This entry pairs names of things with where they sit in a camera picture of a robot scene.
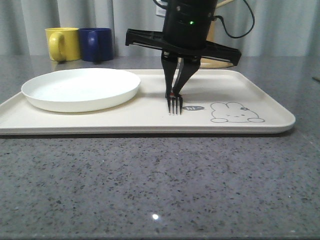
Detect white round plate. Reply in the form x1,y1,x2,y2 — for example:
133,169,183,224
21,68,141,113

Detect dark blue mug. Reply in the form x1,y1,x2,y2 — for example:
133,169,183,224
78,27,114,62

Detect wooden mug tree stand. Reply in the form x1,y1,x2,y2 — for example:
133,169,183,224
200,0,233,69

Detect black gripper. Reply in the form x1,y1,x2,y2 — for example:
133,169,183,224
125,0,241,98

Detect cream rabbit serving tray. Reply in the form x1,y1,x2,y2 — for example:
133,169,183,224
0,69,296,136

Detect silver fork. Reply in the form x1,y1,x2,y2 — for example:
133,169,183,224
166,59,186,116

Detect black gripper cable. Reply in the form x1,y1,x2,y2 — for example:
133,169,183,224
152,0,256,39

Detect yellow mug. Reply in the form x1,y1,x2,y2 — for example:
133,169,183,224
45,27,81,62

